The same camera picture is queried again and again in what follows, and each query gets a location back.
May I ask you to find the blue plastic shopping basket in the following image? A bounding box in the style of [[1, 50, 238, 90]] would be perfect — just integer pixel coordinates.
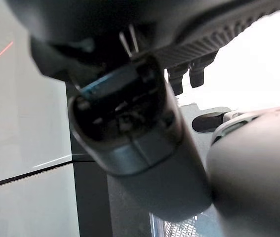
[[149, 209, 221, 237]]

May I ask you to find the grey right robot leg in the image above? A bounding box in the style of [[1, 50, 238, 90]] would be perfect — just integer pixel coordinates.
[[192, 103, 280, 237]]

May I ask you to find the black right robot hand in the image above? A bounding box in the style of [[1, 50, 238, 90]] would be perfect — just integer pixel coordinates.
[[2, 0, 280, 220]]

